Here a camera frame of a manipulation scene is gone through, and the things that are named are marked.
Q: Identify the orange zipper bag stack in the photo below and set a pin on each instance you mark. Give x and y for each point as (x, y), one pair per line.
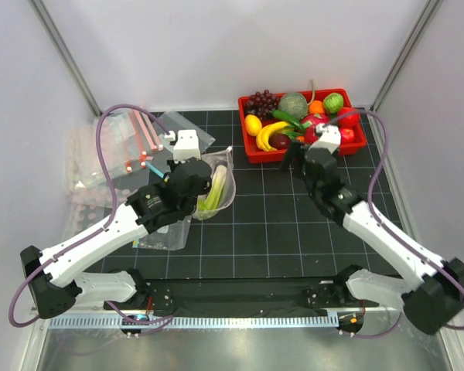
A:
(126, 144)

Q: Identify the red textured fruit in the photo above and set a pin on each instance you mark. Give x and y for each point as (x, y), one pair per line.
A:
(310, 135)

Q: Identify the green chili pepper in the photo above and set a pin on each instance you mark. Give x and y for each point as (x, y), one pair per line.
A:
(283, 116)

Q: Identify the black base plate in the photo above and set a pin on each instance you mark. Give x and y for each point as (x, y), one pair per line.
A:
(284, 297)

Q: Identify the red plastic bin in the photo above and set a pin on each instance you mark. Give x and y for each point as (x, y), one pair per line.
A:
(256, 155)

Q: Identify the green celery stalk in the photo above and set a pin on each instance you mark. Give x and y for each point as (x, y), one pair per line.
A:
(212, 200)

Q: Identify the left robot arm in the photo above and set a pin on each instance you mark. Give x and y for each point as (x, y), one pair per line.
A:
(57, 278)

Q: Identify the dark purple grapes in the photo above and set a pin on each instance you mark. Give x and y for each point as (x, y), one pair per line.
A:
(262, 104)

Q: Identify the yellow banana bunch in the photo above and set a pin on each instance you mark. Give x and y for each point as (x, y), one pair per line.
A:
(264, 135)

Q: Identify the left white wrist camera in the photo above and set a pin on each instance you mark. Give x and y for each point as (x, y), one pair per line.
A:
(186, 146)

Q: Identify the green cantaloupe melon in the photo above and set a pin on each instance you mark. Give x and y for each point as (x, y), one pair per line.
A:
(295, 104)

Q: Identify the yellow lemon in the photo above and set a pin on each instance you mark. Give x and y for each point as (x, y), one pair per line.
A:
(252, 124)

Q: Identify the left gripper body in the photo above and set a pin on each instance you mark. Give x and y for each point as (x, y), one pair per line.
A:
(190, 209)

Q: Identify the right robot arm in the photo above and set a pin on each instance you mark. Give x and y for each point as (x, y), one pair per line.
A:
(429, 290)

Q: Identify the pink dragon fruit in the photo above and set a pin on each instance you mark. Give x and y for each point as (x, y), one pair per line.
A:
(314, 119)

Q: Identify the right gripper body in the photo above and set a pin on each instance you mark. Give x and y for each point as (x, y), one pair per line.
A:
(308, 181)

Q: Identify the red tomato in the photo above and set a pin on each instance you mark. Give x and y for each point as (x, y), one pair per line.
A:
(347, 136)

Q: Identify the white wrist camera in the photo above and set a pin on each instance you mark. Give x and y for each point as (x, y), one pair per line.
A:
(186, 146)
(329, 137)

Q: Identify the green leafy cabbage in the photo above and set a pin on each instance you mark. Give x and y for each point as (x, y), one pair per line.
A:
(333, 103)

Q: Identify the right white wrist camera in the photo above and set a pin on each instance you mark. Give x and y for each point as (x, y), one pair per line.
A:
(329, 137)

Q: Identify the pink dotted zip bag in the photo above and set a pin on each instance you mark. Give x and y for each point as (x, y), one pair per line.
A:
(224, 157)

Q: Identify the dark red apple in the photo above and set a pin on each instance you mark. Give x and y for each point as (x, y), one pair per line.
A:
(279, 141)

